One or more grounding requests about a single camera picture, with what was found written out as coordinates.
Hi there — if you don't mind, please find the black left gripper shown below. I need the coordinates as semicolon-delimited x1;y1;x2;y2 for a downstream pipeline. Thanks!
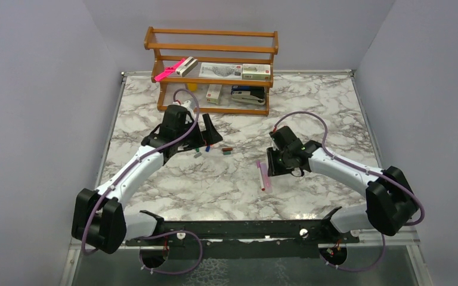
176;113;222;150

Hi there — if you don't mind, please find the pink highlighter pen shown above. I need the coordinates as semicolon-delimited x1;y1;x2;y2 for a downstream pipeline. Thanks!
260;162;272;193

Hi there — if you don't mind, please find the pink cap white marker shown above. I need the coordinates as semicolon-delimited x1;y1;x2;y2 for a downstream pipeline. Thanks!
256;160;265;191

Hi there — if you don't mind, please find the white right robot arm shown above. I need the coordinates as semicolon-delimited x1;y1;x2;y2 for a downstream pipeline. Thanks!
267;126;420;243

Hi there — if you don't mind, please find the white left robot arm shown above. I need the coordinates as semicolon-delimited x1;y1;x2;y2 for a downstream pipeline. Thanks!
71;101;222;254

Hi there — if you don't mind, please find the small white red box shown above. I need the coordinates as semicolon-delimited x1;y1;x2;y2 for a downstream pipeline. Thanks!
206;84;222;104

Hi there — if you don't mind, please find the yellow small block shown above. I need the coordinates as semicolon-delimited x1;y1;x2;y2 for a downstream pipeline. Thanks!
185;83;198;92

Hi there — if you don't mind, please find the black grey stapler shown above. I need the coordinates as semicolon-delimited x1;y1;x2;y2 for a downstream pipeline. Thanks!
231;85;266;105

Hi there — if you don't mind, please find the wooden two-tier shelf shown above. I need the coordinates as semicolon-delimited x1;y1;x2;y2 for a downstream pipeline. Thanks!
144;27;279;116

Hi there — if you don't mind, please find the green white staples box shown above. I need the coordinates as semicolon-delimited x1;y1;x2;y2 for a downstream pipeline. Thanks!
242;64;271;80

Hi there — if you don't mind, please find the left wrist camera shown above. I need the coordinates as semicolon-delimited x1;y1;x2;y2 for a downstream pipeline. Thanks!
181;100;196;113

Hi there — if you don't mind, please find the black front mounting rail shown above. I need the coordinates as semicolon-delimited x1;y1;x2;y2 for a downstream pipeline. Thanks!
125;219;359;259

